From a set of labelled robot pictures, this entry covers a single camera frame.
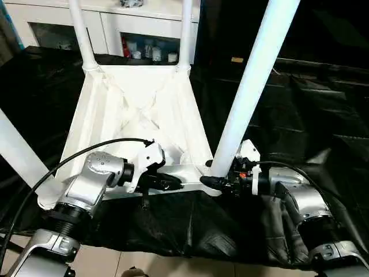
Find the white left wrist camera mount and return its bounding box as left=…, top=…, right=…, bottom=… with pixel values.
left=126, top=140, right=167, bottom=194

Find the grey black toy figure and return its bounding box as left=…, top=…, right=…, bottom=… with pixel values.
left=119, top=0, right=144, bottom=9

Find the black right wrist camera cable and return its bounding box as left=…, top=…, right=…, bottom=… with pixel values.
left=253, top=160, right=341, bottom=200

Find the white plastic table leg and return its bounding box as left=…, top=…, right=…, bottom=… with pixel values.
left=175, top=0, right=194, bottom=72
left=67, top=0, right=101, bottom=73
left=0, top=107, right=59, bottom=200
left=208, top=0, right=303, bottom=179

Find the black mat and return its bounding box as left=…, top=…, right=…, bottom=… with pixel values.
left=0, top=44, right=369, bottom=271

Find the black left robot foot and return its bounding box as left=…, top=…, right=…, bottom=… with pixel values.
left=120, top=267, right=147, bottom=277

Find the white cabinet with glass doors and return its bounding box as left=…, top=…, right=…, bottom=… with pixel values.
left=5, top=0, right=202, bottom=63

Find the grey brown curtain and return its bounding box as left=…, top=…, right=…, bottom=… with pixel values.
left=0, top=8, right=23, bottom=63

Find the white plastic table top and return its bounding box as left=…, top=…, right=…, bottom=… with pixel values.
left=36, top=63, right=225, bottom=211

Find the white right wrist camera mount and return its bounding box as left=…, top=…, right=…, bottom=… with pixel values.
left=237, top=139, right=262, bottom=196

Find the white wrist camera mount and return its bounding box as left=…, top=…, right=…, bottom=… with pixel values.
left=126, top=140, right=167, bottom=194
left=237, top=139, right=262, bottom=196

